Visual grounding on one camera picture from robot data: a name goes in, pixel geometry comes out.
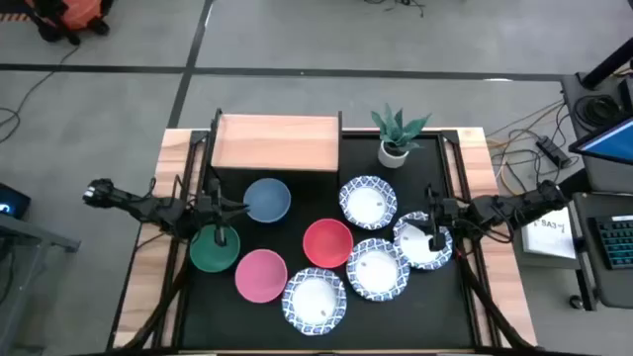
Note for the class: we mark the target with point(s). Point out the red bowl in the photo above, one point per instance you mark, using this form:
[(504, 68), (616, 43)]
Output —
[(328, 243)]

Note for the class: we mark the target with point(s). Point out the orange black machine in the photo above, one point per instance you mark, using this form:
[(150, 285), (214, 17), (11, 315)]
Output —
[(81, 12)]

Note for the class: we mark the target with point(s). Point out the black keyboard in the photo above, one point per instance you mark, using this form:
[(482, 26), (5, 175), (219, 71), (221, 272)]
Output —
[(615, 242)]

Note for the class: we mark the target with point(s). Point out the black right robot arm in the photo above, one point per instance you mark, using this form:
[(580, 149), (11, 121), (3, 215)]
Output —
[(519, 204)]

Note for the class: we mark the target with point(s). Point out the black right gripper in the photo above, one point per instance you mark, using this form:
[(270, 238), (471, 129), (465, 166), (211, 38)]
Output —
[(440, 218)]

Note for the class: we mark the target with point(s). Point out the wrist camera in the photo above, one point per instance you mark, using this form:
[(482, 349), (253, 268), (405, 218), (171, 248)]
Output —
[(442, 206), (213, 202)]

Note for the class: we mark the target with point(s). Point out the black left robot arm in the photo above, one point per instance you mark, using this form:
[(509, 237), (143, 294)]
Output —
[(143, 207)]

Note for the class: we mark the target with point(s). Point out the black metal table frame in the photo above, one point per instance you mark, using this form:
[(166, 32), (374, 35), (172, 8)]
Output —
[(450, 141)]

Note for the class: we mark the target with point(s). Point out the black caster wheel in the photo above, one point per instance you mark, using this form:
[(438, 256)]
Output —
[(575, 301)]

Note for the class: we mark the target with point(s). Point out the black table mat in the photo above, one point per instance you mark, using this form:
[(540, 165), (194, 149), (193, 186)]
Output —
[(405, 316)]

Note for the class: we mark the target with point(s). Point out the pink bowl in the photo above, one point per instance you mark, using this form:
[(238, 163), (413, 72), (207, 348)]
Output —
[(261, 276)]

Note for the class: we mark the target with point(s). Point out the green bowl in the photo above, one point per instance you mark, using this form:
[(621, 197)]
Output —
[(204, 257)]

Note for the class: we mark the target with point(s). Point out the computer monitor blue screen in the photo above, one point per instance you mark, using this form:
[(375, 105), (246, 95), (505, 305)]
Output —
[(610, 141)]

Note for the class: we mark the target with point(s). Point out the black diagonal support bar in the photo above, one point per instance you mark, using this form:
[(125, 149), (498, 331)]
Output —
[(578, 180)]

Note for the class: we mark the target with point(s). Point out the black pole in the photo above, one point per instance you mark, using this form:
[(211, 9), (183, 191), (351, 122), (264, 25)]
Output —
[(608, 64)]

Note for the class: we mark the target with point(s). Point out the black power strip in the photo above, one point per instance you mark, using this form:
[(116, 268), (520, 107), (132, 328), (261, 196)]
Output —
[(553, 151)]

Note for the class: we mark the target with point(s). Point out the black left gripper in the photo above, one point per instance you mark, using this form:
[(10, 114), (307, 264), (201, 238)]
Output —
[(217, 214)]

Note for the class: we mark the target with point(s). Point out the wooden shelf black frame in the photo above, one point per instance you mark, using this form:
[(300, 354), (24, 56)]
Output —
[(277, 143)]

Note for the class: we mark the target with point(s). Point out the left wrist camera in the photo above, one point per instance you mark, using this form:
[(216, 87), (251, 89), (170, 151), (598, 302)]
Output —
[(213, 202)]

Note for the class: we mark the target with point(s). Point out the grey desk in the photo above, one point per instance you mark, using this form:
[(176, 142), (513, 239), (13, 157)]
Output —
[(571, 99)]

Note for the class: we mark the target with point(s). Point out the white paper sign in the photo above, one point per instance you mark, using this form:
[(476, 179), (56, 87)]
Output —
[(551, 237)]

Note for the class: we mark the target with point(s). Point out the black device blue light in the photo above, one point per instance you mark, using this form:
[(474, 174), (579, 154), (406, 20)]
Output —
[(15, 200)]

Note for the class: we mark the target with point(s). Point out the grey metal stand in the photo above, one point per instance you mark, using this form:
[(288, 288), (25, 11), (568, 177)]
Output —
[(39, 235)]

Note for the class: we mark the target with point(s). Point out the blue patterned paper bowl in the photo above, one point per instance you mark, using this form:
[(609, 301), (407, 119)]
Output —
[(416, 251), (368, 202), (377, 271), (314, 301)]

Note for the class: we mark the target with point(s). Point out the potted plant white pot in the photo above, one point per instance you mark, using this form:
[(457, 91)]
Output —
[(393, 157)]

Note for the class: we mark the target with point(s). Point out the grey keyboard cart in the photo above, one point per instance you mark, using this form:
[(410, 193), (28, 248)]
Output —
[(601, 287)]

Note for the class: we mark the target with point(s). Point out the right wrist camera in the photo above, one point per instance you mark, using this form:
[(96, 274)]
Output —
[(442, 206)]

